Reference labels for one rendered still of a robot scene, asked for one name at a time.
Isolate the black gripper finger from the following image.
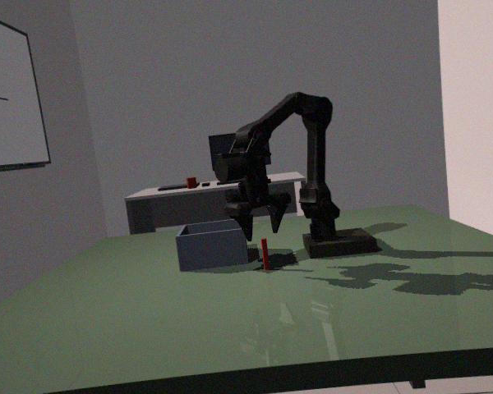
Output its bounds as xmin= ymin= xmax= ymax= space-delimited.
xmin=266 ymin=204 xmax=288 ymax=233
xmin=229 ymin=214 xmax=253 ymax=241

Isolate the red peg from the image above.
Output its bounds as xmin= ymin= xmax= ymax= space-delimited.
xmin=261 ymin=238 xmax=270 ymax=270

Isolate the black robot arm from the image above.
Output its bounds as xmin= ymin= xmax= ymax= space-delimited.
xmin=214 ymin=92 xmax=339 ymax=242

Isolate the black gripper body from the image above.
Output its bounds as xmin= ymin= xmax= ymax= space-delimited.
xmin=224 ymin=175 xmax=292 ymax=217

